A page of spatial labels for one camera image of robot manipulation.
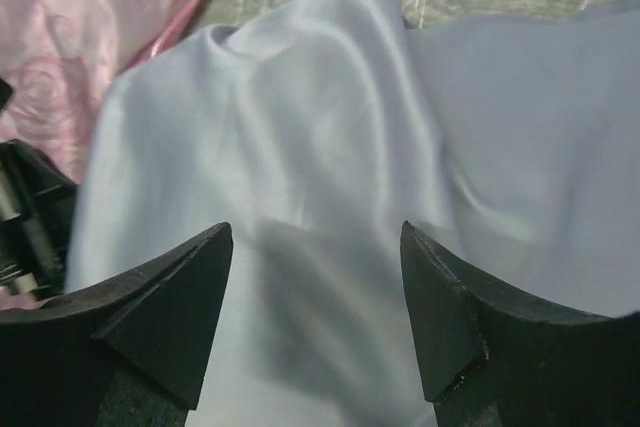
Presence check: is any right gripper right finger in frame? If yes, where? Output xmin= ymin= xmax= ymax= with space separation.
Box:
xmin=400 ymin=223 xmax=639 ymax=426

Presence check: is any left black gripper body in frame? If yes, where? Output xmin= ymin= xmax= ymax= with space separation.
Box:
xmin=0 ymin=77 xmax=76 ymax=296

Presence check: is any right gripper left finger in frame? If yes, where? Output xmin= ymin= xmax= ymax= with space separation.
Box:
xmin=1 ymin=223 xmax=233 ymax=426

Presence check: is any pink satin rose pillow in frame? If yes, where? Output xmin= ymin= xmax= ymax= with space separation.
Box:
xmin=0 ymin=0 xmax=231 ymax=311

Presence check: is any grey satin pillowcase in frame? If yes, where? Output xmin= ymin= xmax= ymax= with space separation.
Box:
xmin=67 ymin=0 xmax=639 ymax=426

